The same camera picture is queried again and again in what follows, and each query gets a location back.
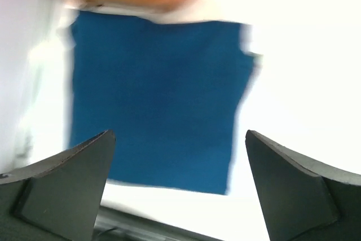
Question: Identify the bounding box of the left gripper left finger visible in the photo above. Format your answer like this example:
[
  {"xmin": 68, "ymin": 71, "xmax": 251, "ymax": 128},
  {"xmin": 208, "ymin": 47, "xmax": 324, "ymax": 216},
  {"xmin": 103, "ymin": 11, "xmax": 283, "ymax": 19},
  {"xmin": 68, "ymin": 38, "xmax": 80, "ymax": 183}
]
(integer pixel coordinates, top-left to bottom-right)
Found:
[{"xmin": 1, "ymin": 130, "xmax": 116, "ymax": 240}]

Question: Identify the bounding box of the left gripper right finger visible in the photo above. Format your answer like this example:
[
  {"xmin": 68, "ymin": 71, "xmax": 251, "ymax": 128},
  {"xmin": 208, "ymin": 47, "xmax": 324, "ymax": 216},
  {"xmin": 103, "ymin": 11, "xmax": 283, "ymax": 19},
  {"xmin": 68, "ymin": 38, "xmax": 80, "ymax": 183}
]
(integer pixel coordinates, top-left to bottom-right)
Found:
[{"xmin": 245, "ymin": 130, "xmax": 360, "ymax": 241}]

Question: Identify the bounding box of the dark blue t shirt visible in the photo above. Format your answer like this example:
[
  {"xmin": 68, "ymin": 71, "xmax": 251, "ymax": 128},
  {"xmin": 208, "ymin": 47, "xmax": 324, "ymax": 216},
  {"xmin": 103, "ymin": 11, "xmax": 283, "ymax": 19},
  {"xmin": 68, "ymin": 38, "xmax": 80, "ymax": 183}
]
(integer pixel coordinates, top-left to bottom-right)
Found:
[{"xmin": 69, "ymin": 9, "xmax": 262, "ymax": 196}]

